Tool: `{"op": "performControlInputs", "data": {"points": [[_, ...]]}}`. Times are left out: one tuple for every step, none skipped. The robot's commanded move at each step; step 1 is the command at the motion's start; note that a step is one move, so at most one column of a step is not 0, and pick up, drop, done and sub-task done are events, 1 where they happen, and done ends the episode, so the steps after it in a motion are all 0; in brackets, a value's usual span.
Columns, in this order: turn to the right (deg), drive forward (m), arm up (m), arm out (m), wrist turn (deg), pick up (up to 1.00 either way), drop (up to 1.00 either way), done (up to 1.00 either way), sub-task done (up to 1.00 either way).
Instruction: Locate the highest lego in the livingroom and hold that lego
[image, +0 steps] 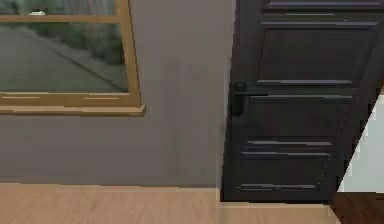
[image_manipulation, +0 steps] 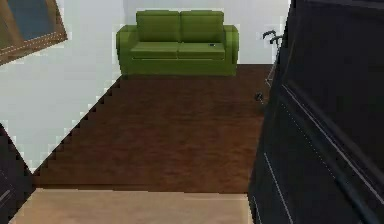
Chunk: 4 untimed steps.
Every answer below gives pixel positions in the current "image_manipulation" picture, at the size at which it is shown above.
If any black door handle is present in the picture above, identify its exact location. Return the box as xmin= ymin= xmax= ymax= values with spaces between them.
xmin=262 ymin=29 xmax=284 ymax=45

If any dark door frame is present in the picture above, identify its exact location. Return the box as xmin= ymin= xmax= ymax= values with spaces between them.
xmin=0 ymin=123 xmax=36 ymax=224

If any brown framed picture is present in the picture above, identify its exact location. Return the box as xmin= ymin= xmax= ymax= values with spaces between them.
xmin=0 ymin=0 xmax=69 ymax=66

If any green two-seat sofa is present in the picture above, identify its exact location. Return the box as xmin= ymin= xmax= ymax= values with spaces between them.
xmin=115 ymin=9 xmax=240 ymax=77

